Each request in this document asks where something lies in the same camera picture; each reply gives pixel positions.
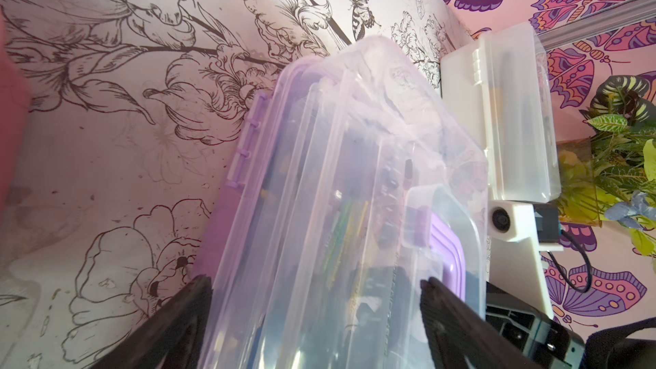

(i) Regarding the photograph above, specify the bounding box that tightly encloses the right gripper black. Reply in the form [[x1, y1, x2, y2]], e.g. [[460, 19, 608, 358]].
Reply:
[[485, 282, 584, 369]]

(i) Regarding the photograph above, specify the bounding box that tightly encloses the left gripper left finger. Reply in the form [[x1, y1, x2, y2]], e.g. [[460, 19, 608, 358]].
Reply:
[[93, 275, 213, 369]]

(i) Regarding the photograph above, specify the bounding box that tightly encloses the white toolbox clear lid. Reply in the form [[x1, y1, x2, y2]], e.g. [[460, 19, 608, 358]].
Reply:
[[441, 22, 561, 203]]

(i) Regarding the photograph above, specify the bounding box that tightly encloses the purple toolbox clear lid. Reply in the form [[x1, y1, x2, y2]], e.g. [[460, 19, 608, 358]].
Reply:
[[196, 36, 488, 368]]

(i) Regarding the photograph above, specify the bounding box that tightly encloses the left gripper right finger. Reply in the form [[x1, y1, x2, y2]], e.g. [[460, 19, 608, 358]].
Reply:
[[420, 277, 538, 368]]

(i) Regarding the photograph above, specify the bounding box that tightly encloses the pink toolbox clear lid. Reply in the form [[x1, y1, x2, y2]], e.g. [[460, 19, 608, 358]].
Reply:
[[0, 16, 31, 214]]

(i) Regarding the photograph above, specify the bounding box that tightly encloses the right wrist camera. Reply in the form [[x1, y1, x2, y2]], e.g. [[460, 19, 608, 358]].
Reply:
[[488, 201, 563, 319]]

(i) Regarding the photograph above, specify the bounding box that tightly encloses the potted green plant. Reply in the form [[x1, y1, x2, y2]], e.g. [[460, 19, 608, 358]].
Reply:
[[556, 72, 655, 256]]

